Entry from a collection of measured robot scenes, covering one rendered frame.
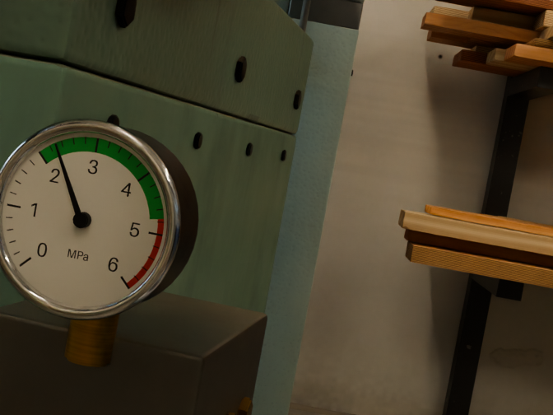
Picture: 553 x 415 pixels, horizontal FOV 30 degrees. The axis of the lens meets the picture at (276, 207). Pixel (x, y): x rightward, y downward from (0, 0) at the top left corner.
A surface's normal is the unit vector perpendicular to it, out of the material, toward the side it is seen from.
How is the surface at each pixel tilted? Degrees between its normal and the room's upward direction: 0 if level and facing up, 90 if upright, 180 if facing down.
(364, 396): 90
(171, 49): 90
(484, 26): 91
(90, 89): 90
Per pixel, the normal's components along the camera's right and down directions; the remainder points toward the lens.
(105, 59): 0.97, 0.18
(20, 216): -0.17, 0.02
